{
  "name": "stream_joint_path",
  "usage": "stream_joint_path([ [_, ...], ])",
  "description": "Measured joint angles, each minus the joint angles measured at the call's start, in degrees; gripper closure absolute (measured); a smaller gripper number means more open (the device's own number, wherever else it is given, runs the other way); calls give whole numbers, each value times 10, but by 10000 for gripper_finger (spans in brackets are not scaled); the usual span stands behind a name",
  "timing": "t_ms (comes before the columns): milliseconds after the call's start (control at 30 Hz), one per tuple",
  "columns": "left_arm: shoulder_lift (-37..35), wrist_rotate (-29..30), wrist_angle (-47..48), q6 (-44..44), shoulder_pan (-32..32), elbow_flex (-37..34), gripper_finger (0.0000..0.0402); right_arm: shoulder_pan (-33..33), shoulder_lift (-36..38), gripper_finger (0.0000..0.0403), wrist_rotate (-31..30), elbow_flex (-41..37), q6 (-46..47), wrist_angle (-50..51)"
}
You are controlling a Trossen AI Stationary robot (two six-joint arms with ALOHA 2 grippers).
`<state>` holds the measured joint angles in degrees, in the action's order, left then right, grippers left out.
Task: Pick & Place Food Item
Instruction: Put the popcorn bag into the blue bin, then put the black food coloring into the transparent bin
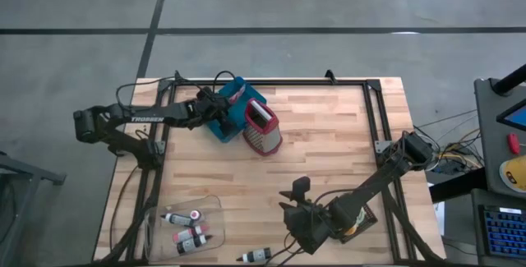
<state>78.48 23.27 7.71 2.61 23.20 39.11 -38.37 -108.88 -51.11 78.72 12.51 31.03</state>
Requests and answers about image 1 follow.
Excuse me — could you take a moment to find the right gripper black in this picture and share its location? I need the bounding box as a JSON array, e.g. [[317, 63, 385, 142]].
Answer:
[[279, 175, 330, 255]]

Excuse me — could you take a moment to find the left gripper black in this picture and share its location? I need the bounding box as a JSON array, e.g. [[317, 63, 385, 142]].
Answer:
[[192, 87, 237, 135]]

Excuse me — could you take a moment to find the red steel box grater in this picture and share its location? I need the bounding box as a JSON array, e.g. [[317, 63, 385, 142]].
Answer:
[[242, 98, 284, 157]]

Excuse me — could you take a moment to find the teal plastic bin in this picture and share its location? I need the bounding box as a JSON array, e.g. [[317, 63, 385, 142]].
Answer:
[[206, 76, 268, 144]]

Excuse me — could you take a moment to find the clear plastic bin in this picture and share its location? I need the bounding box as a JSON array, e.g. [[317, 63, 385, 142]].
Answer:
[[144, 195, 227, 264]]

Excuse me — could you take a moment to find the black square mesh basket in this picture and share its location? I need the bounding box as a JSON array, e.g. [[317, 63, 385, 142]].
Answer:
[[324, 203, 379, 244]]

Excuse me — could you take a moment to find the pink food colour bottle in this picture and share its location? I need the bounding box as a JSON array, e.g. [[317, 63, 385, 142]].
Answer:
[[171, 224, 210, 243]]

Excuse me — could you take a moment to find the black keyboard tray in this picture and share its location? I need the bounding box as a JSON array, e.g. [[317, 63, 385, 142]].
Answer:
[[471, 187, 526, 267]]

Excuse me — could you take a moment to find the grey metal stand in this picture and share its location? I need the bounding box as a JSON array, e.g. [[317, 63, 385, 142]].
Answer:
[[0, 150, 67, 267]]

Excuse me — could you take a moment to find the backlit keyboard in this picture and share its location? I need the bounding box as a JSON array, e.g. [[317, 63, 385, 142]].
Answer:
[[481, 205, 526, 260]]

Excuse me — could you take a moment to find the yellow round pad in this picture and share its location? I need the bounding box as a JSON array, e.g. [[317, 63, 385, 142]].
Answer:
[[499, 154, 526, 194]]

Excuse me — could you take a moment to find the red computer mouse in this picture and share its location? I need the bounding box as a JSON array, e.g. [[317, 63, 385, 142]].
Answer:
[[507, 132, 521, 155]]

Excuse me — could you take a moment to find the black cart screen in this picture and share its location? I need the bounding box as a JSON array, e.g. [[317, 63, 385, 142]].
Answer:
[[496, 99, 526, 132]]

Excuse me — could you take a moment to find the black pole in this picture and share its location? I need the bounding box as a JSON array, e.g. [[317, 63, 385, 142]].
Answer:
[[491, 63, 526, 96]]

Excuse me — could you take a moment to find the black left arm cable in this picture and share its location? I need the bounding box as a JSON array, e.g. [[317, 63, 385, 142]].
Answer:
[[114, 69, 238, 108]]

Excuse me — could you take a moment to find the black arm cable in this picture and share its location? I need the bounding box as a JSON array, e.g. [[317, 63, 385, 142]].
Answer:
[[262, 186, 365, 267], [114, 69, 238, 108]]

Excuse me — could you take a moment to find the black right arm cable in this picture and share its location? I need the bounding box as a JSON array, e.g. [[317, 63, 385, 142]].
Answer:
[[262, 186, 365, 267]]

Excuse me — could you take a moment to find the yellow floor cable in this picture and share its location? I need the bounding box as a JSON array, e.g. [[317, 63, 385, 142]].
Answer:
[[439, 129, 486, 172]]

